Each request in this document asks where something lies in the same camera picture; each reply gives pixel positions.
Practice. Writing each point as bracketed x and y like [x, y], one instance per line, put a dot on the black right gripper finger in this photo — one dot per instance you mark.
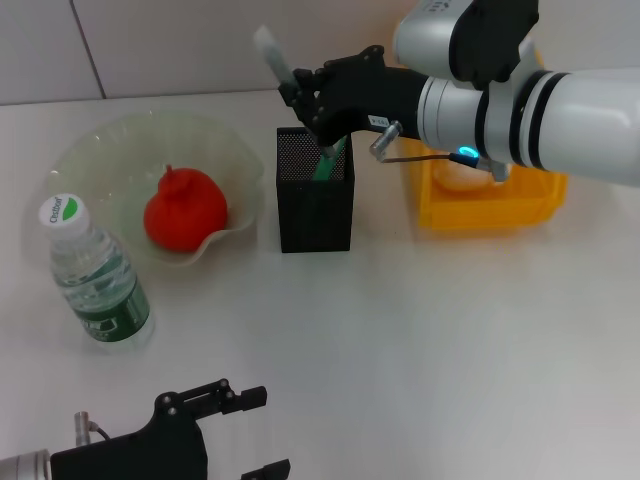
[300, 102]
[310, 77]

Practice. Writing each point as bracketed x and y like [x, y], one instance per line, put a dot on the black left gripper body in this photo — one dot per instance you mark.
[135, 450]

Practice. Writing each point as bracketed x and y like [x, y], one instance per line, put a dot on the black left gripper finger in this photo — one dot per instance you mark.
[252, 397]
[272, 470]

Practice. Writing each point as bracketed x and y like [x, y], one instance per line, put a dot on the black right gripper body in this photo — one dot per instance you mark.
[370, 95]

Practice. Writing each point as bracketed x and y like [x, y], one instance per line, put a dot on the grey marker pen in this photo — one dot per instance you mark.
[275, 55]

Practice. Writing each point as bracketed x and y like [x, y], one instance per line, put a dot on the green highlighter marker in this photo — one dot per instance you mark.
[327, 167]

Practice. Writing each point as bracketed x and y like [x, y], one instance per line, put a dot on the white paper ball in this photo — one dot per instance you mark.
[460, 177]

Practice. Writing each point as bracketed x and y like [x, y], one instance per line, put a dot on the clear green-label water bottle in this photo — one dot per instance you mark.
[100, 280]

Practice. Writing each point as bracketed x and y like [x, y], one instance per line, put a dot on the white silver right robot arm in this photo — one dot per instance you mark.
[575, 125]

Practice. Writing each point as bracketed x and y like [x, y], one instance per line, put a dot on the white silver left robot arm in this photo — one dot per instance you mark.
[25, 465]

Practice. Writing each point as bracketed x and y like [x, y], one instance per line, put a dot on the black mesh pen holder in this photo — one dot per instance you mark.
[312, 220]

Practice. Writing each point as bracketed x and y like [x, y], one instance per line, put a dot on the pale green glass fruit plate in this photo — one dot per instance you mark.
[110, 150]

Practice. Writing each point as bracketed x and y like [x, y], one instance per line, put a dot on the yellow plastic bin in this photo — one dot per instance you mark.
[475, 210]

